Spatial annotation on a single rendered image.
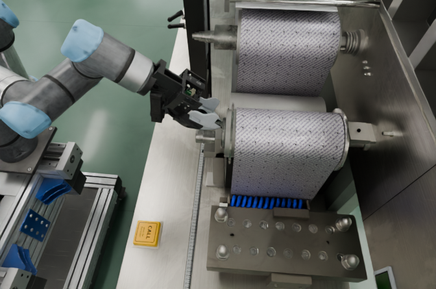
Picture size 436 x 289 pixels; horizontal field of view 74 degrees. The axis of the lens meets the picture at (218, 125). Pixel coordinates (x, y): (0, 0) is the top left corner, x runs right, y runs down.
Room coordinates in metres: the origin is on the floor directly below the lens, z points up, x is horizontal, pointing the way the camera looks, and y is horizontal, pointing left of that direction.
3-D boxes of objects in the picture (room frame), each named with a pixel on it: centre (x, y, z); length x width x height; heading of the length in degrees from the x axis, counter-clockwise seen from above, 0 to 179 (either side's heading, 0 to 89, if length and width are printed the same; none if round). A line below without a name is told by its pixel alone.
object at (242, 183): (0.32, -0.15, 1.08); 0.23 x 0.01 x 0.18; 86
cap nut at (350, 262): (0.15, -0.33, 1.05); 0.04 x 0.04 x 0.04
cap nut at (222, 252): (0.17, -0.01, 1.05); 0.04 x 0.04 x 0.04
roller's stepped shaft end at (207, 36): (0.65, 0.04, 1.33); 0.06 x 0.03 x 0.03; 86
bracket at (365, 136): (0.37, -0.32, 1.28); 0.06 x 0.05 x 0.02; 86
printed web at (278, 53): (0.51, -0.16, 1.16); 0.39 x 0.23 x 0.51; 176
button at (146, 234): (0.25, 0.22, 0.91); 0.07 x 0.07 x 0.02; 86
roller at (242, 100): (0.50, -0.16, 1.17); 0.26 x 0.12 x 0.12; 86
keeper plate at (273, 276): (0.11, -0.18, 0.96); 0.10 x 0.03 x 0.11; 86
